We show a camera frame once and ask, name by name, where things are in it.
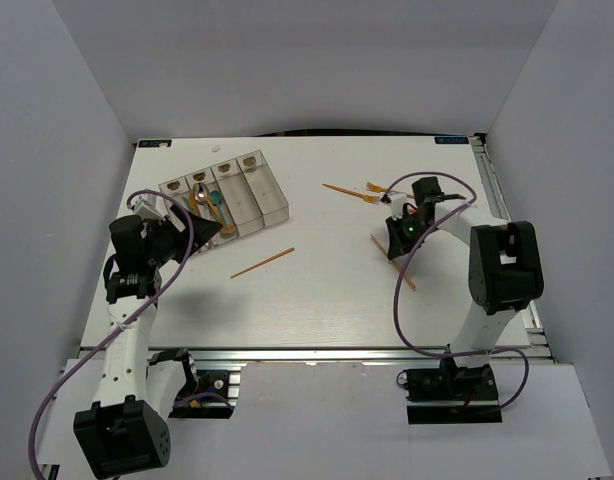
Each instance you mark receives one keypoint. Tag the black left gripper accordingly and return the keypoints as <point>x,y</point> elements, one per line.
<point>166,225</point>

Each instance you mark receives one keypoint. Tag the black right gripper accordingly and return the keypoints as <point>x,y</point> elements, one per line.
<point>398,245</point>

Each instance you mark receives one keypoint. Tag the iridescent ornate metal spoon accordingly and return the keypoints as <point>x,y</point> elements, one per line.
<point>210,215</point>

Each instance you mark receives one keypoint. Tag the orange plastic spoon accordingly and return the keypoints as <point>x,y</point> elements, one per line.
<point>227,228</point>

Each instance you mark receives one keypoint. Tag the orange plastic knife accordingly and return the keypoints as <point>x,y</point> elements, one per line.
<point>193,205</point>

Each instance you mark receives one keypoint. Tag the orange plastic chopstick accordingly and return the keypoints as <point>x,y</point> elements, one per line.
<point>263,262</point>
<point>393,263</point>

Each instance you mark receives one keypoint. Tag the teal plastic spoon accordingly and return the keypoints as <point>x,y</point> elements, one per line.
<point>216,197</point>

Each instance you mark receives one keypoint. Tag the silver metal spoon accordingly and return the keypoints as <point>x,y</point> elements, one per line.
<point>201,196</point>

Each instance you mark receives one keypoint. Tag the orange plastic fork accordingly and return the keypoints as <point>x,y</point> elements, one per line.
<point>371,199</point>
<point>379,189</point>

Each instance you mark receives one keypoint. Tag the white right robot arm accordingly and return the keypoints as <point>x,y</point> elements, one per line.
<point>504,272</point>

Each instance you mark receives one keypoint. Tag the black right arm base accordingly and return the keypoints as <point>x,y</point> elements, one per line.
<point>437,397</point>

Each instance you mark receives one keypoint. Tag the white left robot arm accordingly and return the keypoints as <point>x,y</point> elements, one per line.
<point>125,430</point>

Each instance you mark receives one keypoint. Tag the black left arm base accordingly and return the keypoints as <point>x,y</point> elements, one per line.
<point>218,385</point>

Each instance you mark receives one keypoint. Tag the clear four-compartment organizer tray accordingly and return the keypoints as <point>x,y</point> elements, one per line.
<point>252,199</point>

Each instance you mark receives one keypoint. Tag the blue label sticker left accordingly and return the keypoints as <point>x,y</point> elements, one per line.
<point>154,143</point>

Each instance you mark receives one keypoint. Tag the blue label sticker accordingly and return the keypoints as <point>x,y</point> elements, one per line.
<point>154,143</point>
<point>451,140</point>

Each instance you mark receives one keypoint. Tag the blue label sticker right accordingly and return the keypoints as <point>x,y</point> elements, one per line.
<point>451,140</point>

